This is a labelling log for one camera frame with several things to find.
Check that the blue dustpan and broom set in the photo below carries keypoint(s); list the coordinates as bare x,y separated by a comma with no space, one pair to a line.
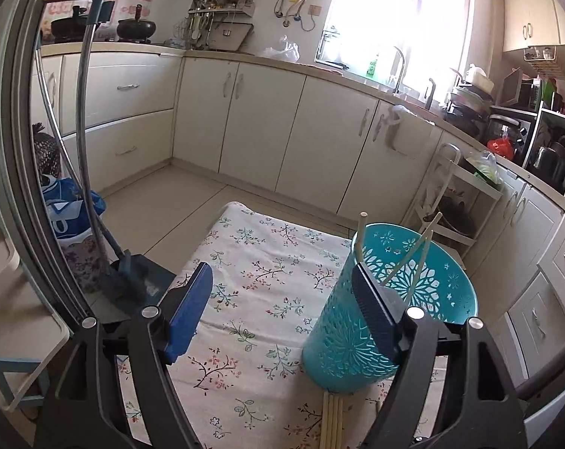
123,285

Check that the single wooden chopstick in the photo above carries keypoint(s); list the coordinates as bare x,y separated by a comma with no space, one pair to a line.
420,259
361,238
418,243

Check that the black kettle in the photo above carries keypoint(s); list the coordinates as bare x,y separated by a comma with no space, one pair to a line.
551,163

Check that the small dark faucet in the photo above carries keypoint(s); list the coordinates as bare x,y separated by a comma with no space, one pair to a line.
429,93

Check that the floral patterned bin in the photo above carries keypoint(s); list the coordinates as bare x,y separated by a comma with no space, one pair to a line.
83,266

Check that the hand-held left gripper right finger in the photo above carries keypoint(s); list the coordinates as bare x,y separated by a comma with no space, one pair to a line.
378,313

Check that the stack of pots and dishes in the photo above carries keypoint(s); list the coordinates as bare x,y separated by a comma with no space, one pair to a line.
467,103

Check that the blue white folding rack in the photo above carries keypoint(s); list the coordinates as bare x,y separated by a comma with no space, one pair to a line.
11,336

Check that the white rolling cart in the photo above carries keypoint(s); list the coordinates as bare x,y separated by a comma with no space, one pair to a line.
479,187

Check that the black toaster oven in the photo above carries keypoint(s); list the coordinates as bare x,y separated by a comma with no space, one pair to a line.
511,126

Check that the bag of green vegetables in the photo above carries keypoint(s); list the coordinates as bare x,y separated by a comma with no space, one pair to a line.
486,168

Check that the black wok with lid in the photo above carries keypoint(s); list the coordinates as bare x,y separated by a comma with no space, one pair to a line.
69,25

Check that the teal plastic basket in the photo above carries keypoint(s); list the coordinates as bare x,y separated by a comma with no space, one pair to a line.
338,336

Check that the floral tablecloth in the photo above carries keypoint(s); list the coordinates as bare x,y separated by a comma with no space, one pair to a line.
263,299

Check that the blue white plastic bag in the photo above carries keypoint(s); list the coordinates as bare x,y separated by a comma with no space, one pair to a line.
71,206

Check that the white counter shelf rack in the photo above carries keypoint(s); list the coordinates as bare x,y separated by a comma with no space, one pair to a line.
544,117

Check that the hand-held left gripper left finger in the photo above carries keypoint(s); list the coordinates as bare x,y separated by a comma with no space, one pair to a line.
188,313

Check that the grey sliding door frame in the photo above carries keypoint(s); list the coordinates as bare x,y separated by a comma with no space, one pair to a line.
15,126

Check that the wall power outlet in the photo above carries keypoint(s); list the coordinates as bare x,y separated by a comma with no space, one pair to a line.
315,10

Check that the white hanging trash bag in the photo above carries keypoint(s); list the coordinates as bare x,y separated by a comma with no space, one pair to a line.
413,135

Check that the microwave oven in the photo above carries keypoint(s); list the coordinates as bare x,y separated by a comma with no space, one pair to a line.
516,89

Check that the cream base kitchen cabinets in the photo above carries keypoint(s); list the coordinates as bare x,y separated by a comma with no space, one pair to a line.
259,126

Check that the dark mesh bag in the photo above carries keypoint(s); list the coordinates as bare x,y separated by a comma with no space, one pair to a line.
46,149

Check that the green container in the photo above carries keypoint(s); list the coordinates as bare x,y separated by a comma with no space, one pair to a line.
548,96

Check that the dark wok in cart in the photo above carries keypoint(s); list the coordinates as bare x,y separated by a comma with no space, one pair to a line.
455,217

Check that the cutting board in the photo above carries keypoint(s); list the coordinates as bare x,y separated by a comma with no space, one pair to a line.
231,37

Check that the wall utensil rack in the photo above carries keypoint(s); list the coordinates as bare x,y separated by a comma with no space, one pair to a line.
207,14

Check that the red plastic bag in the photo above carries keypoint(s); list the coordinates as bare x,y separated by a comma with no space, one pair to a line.
501,149

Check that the bundle of wooden chopsticks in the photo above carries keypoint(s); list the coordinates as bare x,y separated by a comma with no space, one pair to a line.
331,421

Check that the tall chrome faucet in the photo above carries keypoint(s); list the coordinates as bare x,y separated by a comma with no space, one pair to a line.
401,65

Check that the green dish soap bottle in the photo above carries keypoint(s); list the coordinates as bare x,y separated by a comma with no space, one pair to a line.
372,68

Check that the kitchen window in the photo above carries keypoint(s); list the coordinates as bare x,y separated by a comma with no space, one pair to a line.
404,18

